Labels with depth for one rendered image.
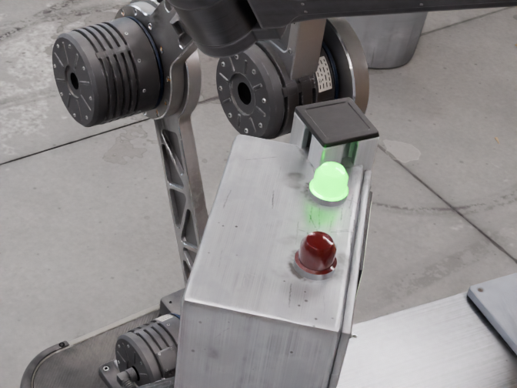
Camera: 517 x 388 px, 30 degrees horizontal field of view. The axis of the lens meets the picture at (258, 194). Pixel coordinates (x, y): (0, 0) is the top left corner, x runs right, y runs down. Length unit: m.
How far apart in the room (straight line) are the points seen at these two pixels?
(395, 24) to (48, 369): 1.93
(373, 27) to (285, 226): 2.91
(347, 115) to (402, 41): 2.89
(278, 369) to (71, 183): 2.37
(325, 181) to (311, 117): 0.06
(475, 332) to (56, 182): 1.71
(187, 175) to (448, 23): 2.30
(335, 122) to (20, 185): 2.30
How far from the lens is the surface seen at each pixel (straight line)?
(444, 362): 1.44
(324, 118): 0.67
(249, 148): 0.67
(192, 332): 0.58
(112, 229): 2.77
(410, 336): 1.46
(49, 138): 3.10
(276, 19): 0.89
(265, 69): 1.28
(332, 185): 0.62
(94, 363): 2.13
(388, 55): 3.58
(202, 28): 0.91
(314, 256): 0.57
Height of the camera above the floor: 1.88
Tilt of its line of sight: 40 degrees down
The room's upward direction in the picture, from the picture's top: 8 degrees clockwise
